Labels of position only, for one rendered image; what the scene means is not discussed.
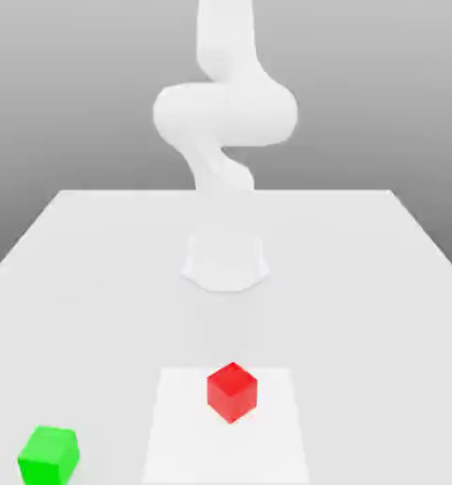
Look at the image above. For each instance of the small green cube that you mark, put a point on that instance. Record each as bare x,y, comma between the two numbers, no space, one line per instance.
49,456

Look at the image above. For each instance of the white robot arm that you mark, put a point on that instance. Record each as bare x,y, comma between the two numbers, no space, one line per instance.
225,113

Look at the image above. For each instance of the small red cube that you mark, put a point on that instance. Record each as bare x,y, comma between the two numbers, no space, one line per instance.
231,392

